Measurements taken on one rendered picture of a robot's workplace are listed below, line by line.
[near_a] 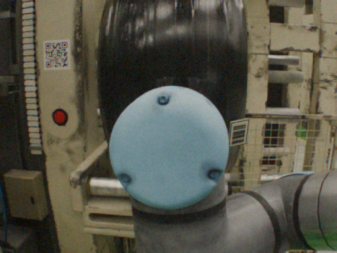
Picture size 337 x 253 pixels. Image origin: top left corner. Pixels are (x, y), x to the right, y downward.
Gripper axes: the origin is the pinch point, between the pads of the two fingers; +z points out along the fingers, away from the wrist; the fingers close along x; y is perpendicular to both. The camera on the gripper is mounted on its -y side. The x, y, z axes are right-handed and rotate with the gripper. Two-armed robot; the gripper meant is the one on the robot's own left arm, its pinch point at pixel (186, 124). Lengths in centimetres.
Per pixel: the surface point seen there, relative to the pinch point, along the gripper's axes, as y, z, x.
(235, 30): 16.7, 1.7, -8.5
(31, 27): 23, 18, 41
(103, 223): -25.9, 13.2, 20.0
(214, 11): 19.9, 0.9, -4.8
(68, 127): -3.7, 20.4, 31.0
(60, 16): 24.2, 17.1, 31.8
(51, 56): 14.3, 18.2, 34.8
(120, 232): -28.3, 13.4, 15.7
